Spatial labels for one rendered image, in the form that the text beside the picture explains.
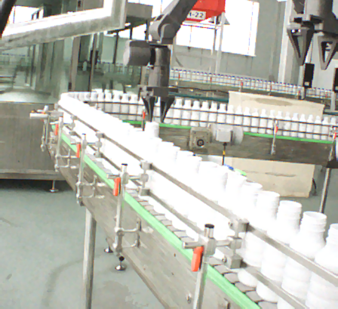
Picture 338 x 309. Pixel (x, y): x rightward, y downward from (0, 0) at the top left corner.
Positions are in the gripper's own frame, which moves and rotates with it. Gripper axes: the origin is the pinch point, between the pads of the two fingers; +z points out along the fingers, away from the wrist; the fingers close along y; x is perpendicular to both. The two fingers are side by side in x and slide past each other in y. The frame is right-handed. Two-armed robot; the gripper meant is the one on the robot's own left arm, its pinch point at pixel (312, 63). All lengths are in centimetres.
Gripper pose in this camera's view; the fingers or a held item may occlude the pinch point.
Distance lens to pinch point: 96.2
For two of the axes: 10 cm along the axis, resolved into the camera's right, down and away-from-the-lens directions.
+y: 9.2, 0.5, 4.0
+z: -1.1, 9.9, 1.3
